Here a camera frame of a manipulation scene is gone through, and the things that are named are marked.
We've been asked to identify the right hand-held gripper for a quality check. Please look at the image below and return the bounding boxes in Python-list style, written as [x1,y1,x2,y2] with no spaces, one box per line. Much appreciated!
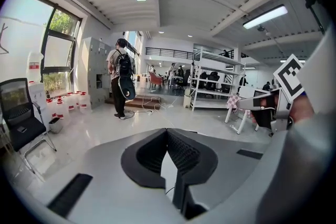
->
[236,54,306,136]

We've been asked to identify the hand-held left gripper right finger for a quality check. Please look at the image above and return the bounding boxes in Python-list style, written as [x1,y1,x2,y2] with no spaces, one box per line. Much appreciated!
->
[167,128,271,186]

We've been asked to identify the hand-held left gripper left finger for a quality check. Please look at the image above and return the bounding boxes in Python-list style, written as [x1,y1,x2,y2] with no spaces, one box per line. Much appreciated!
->
[78,128,168,192]

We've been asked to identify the person's right hand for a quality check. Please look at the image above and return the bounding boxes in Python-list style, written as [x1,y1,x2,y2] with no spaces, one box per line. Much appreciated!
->
[290,97,315,124]

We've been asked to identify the white legged table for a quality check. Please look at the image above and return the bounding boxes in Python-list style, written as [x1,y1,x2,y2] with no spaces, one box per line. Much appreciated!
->
[224,109,260,135]

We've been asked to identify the checkered tablecloth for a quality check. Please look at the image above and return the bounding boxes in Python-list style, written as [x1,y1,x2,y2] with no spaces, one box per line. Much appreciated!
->
[226,94,257,124]

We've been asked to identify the wooden step platform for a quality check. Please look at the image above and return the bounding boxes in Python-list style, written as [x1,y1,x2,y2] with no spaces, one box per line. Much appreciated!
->
[104,93,165,111]

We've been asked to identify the white shelving rack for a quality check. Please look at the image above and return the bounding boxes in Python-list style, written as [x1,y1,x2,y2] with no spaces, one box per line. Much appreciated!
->
[190,47,247,113]

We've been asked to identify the beige pedal bin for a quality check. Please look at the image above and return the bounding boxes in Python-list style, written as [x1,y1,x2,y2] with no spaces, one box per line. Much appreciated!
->
[183,88,194,109]

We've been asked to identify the orange armchair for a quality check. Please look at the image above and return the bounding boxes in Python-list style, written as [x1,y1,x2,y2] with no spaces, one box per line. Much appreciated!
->
[148,70,165,90]

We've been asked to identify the group of red-label water bottles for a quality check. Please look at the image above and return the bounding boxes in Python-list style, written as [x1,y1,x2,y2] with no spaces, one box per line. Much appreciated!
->
[46,90,91,120]

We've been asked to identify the small white waste bin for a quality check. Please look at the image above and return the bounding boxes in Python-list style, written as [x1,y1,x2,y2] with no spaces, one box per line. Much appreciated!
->
[48,116,64,134]

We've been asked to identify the black balcony railing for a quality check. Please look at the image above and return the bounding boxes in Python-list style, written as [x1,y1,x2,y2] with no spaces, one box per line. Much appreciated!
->
[145,47,195,61]

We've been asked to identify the grey metal locker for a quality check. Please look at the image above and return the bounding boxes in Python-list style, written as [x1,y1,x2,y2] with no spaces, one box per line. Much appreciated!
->
[82,36,112,111]

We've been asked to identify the black mesh office chair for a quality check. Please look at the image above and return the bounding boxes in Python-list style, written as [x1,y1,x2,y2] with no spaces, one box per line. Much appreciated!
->
[0,78,57,175]

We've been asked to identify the white water dispenser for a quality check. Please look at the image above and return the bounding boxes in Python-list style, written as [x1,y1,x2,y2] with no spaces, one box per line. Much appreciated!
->
[28,82,48,124]

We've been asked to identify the black framed window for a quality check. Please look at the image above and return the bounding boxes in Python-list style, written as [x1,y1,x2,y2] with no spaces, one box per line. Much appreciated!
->
[40,6,82,99]

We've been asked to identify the large water jug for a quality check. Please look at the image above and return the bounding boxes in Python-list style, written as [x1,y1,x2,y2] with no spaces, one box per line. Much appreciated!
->
[26,51,44,84]

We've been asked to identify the wooden coat rack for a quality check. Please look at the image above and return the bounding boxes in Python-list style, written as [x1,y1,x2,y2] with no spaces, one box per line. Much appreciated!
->
[0,22,11,55]

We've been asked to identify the long white cable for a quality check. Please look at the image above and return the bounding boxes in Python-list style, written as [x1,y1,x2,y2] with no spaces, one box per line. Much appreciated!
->
[154,102,175,128]

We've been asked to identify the tangle of white cables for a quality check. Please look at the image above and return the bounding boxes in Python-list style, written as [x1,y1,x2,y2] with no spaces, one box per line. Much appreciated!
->
[141,95,175,116]

